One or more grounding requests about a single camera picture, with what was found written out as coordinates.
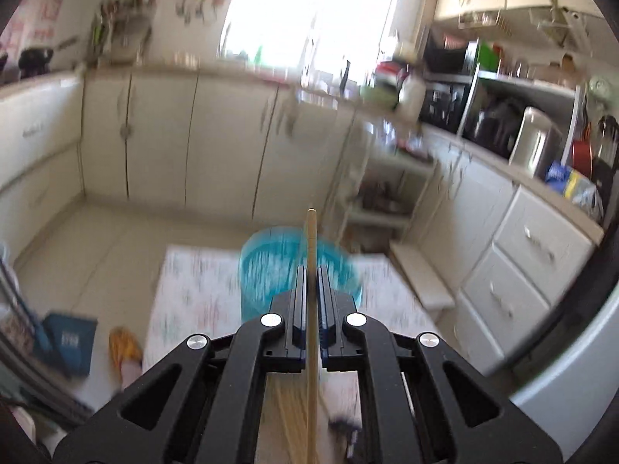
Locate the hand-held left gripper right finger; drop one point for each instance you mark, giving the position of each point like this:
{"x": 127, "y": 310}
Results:
{"x": 323, "y": 309}

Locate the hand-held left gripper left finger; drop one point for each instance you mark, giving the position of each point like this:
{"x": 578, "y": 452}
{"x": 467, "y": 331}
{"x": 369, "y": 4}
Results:
{"x": 301, "y": 309}

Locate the blue plastic basket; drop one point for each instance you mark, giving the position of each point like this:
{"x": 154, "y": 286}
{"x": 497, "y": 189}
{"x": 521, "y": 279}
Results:
{"x": 271, "y": 270}

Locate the wooden chopstick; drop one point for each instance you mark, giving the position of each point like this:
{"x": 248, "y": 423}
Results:
{"x": 312, "y": 241}

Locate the white step board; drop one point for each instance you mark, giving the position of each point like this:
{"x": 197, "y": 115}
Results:
{"x": 423, "y": 275}

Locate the patterned white mat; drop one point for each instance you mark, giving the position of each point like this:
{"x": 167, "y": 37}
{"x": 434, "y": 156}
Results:
{"x": 193, "y": 290}

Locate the white storage cart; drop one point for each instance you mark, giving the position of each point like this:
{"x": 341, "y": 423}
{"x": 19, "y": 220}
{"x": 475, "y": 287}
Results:
{"x": 387, "y": 217}

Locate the dark utensil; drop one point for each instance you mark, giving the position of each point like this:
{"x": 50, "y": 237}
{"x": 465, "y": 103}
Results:
{"x": 344, "y": 432}

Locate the orange slipper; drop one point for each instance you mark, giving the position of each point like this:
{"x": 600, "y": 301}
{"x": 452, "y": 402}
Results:
{"x": 123, "y": 345}

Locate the white drawer cabinet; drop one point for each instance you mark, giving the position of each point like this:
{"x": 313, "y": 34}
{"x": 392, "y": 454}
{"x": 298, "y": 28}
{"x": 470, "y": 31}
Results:
{"x": 522, "y": 251}

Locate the cream lower cabinets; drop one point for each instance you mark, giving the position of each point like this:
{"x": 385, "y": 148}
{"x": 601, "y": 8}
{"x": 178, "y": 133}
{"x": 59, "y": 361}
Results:
{"x": 159, "y": 140}

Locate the green bowl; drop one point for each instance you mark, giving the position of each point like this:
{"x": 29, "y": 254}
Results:
{"x": 379, "y": 95}

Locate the white plastic jug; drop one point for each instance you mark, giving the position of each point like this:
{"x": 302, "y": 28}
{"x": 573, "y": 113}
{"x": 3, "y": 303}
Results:
{"x": 412, "y": 96}

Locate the blue box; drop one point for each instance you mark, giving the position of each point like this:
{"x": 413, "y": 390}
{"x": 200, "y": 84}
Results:
{"x": 70, "y": 343}

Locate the black cooking pot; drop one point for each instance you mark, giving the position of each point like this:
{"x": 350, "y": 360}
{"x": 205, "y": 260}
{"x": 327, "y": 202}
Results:
{"x": 495, "y": 128}

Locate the white refrigerator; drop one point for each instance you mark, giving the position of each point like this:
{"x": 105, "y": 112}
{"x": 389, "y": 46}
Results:
{"x": 570, "y": 362}

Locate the silver thermos pot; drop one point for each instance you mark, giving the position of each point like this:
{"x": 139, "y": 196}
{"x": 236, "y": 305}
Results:
{"x": 532, "y": 140}

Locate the dark metal rack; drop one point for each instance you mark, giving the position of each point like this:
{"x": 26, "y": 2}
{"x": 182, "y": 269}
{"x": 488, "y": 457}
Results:
{"x": 29, "y": 357}

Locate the blue and yellow bag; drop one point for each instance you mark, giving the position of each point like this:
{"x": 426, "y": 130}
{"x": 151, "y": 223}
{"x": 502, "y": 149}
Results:
{"x": 573, "y": 186}

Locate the black microwave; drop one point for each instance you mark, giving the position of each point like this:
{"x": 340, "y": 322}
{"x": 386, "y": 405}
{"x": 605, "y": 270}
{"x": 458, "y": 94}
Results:
{"x": 447, "y": 53}

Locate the kitchen window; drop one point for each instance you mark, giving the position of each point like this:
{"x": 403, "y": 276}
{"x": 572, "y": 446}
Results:
{"x": 309, "y": 9}

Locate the red pot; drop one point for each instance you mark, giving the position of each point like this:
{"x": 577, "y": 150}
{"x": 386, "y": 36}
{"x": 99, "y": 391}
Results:
{"x": 582, "y": 157}

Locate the green cutting board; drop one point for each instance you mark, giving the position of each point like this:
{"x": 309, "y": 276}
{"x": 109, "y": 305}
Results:
{"x": 489, "y": 57}

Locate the white counter shelf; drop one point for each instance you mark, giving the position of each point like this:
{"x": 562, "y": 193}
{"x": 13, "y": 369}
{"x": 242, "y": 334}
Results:
{"x": 527, "y": 86}

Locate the pale green round appliance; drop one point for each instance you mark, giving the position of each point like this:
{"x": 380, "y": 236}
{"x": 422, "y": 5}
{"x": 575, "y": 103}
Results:
{"x": 603, "y": 91}

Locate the black frying pan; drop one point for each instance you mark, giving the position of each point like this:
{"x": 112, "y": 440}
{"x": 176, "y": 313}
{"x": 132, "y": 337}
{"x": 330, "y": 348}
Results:
{"x": 36, "y": 58}

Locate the wall spice rack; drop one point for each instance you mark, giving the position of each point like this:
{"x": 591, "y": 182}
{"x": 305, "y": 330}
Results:
{"x": 123, "y": 29}

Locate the pink wall poster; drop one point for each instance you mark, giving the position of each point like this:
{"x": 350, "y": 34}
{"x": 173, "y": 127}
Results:
{"x": 29, "y": 19}

